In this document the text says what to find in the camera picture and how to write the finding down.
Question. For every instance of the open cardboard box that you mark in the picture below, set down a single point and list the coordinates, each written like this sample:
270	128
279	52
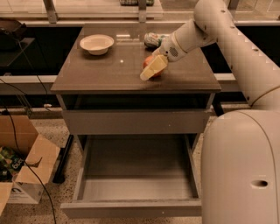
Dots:
28	157

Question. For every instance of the grey drawer cabinet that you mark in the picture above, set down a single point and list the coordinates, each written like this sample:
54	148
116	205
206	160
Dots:
112	81

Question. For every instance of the white bowl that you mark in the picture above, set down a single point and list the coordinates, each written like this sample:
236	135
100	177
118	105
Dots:
97	44

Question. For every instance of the crushed green soda can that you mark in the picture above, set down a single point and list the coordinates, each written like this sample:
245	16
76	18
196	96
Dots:
152	40

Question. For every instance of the dark device on shelf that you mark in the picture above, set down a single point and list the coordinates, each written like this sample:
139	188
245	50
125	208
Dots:
11	32

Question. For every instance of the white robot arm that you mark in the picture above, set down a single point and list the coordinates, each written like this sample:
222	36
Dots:
240	155

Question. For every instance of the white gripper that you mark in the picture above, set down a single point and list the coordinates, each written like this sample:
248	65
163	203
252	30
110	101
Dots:
170	48

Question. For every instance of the green snack bag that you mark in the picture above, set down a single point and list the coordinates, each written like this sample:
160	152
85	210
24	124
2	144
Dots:
10	164

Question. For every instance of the closed grey top drawer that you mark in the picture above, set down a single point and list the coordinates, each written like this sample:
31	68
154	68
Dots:
104	122

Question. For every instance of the black table leg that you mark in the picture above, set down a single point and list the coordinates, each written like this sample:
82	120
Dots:
59	176

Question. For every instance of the open grey middle drawer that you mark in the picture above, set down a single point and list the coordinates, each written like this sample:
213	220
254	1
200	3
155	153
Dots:
136	176

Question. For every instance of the red apple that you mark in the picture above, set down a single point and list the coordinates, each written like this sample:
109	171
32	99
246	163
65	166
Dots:
146	63

